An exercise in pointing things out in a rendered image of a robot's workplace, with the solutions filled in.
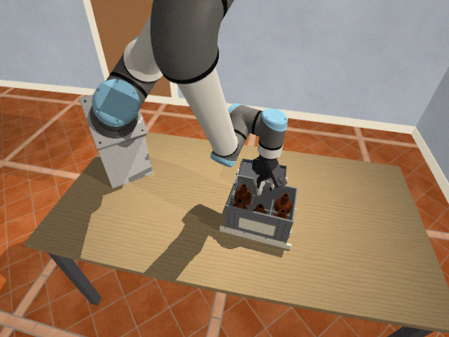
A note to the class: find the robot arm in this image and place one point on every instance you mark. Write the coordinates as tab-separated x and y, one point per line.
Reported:
183	36

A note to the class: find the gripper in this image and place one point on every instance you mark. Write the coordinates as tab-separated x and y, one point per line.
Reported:
260	169

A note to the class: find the grey plastic crate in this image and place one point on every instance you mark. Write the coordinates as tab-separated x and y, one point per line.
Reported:
265	225

